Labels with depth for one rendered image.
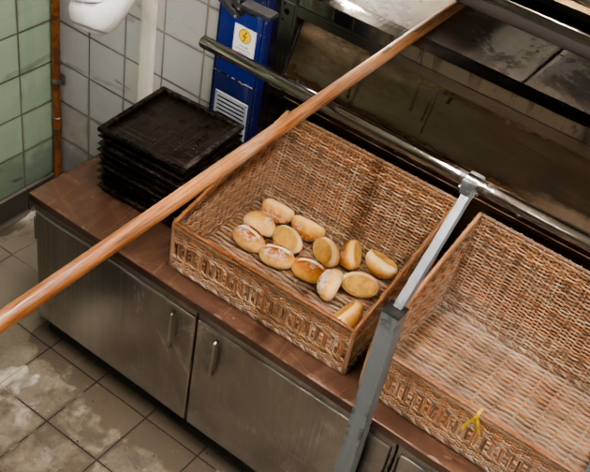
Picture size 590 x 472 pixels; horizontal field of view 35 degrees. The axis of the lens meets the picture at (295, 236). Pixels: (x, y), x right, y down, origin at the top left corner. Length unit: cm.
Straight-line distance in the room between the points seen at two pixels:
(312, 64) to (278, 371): 81
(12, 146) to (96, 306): 82
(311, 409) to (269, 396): 13
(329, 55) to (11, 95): 117
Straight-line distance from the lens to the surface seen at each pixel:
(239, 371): 240
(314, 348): 226
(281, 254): 243
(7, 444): 280
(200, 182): 171
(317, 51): 250
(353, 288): 240
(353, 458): 223
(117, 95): 310
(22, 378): 294
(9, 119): 323
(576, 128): 221
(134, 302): 255
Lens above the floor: 225
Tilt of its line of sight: 40 degrees down
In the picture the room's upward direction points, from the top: 11 degrees clockwise
